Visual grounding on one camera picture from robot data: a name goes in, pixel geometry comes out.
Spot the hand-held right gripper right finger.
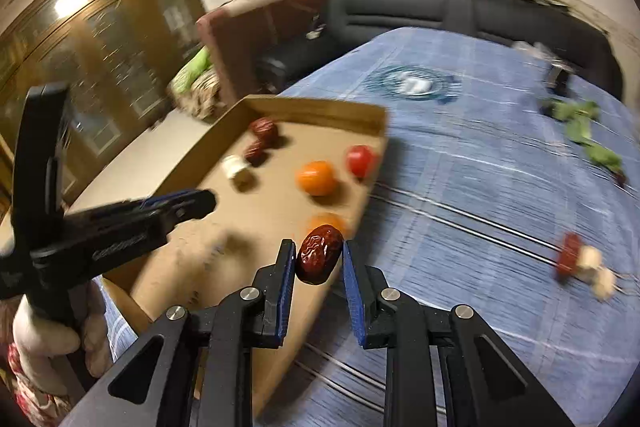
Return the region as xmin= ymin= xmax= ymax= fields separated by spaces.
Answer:
xmin=342 ymin=239 xmax=576 ymax=427

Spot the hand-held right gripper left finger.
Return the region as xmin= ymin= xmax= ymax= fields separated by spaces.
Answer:
xmin=60 ymin=238 xmax=297 ymax=427

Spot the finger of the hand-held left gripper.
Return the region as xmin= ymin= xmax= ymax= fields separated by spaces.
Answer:
xmin=125 ymin=188 xmax=217 ymax=235

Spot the large wrinkled red date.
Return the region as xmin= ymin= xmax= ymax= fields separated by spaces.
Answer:
xmin=296 ymin=224 xmax=344 ymax=285

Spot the beige food chunk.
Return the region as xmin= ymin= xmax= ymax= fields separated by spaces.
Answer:
xmin=579 ymin=246 xmax=603 ymax=278
xmin=221 ymin=154 xmax=249 ymax=180
xmin=592 ymin=268 xmax=617 ymax=303

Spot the orange mandarin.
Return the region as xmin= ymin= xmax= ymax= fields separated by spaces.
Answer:
xmin=296 ymin=160 xmax=337 ymax=196
xmin=307 ymin=213 xmax=349 ymax=240

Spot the cardboard box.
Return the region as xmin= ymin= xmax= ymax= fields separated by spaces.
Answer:
xmin=102 ymin=96 xmax=388 ymax=418

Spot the red tomato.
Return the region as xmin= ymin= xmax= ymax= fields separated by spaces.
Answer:
xmin=346 ymin=145 xmax=379 ymax=179

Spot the person's left forearm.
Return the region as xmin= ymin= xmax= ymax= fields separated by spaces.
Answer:
xmin=0 ymin=342 xmax=71 ymax=427

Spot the person's left hand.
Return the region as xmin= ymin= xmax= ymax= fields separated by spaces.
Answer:
xmin=11 ymin=279 xmax=112 ymax=395

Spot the patterned cushion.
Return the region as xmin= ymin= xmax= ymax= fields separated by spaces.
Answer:
xmin=170 ymin=69 xmax=223 ymax=118

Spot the green pillow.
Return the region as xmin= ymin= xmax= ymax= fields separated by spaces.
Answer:
xmin=170 ymin=47 xmax=213 ymax=95

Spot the brown armchair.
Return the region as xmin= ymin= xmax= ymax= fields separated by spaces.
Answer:
xmin=196 ymin=0 xmax=331 ymax=108

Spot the wooden glass-door cabinet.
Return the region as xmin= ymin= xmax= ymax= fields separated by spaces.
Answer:
xmin=0 ymin=0 xmax=208 ymax=208

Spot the green leafy vegetable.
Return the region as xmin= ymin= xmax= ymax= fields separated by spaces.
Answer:
xmin=540 ymin=99 xmax=626 ymax=172

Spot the dark sofa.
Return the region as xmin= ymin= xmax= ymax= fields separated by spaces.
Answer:
xmin=257 ymin=0 xmax=623 ymax=100

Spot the black motor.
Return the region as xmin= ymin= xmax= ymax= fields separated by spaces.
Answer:
xmin=545 ymin=62 xmax=573 ymax=95

